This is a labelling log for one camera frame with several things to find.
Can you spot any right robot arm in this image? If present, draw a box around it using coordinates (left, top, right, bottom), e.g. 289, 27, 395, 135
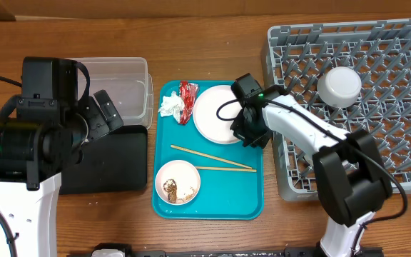
229, 74, 408, 257

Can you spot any pink bowl with rice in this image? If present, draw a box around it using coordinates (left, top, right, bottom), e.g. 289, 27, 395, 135
154, 160, 201, 206

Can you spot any clear plastic bin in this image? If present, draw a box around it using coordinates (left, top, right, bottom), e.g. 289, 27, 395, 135
76, 57, 153, 129

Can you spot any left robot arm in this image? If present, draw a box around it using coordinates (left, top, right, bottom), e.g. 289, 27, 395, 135
0, 56, 123, 256

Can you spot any white round plate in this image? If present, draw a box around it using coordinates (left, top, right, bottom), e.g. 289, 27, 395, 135
193, 85, 239, 144

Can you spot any teal plastic tray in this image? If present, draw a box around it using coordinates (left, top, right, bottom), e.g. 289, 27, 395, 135
152, 80, 264, 220

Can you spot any crumpled white napkin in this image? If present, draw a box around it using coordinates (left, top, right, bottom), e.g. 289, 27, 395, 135
158, 91, 185, 124

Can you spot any lower wooden chopstick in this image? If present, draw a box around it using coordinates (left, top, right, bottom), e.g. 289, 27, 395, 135
195, 166, 257, 173

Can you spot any grey bowl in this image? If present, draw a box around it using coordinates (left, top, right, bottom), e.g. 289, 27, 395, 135
317, 66, 362, 108

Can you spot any red snack wrapper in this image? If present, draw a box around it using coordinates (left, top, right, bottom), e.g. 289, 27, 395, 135
179, 81, 199, 125

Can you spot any black tray bin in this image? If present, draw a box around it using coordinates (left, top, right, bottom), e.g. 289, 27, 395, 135
59, 125, 148, 195

